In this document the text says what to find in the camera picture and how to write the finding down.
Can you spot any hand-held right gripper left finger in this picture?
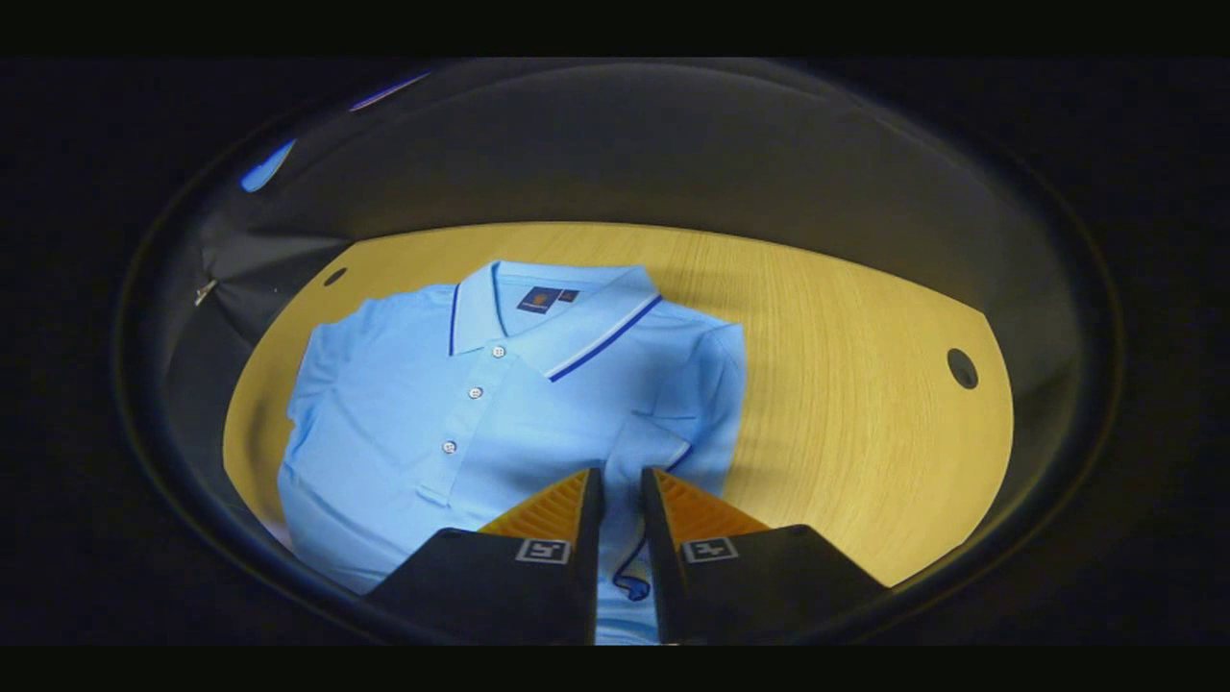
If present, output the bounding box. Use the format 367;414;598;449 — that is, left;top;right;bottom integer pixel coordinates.
363;467;604;645

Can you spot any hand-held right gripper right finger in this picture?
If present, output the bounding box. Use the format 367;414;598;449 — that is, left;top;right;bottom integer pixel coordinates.
641;467;890;645

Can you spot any light blue polo T-shirt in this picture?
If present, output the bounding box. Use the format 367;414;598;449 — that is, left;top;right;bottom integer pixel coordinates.
277;259;749;645

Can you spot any black backdrop cloth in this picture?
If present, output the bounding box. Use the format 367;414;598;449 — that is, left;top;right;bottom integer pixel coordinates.
159;60;1082;539

